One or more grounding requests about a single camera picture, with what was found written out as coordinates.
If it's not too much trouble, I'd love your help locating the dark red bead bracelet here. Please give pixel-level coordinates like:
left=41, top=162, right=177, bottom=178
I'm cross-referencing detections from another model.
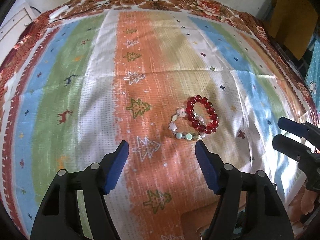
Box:
left=185, top=95, right=220, bottom=134

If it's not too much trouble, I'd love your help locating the white shell charm bracelet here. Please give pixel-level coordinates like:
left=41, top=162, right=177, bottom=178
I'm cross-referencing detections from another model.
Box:
left=167, top=107, right=207, bottom=141

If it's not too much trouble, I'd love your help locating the yellow wooden board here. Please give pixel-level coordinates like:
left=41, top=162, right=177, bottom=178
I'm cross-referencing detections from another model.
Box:
left=267, top=0, right=318, bottom=60

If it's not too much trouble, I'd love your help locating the striped colourful bed cover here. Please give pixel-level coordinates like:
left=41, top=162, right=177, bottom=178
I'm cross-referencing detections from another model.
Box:
left=0, top=7, right=318, bottom=240

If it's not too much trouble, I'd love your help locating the white cabinet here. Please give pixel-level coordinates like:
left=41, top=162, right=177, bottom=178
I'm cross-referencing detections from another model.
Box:
left=1, top=2, right=35, bottom=62

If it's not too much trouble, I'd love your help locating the white power adapter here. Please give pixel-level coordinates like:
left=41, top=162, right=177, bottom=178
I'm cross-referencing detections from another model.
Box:
left=49, top=5, right=69, bottom=20

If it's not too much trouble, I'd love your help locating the floral brown bed sheet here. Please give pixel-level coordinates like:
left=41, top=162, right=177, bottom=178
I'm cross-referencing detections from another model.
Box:
left=0, top=0, right=320, bottom=240

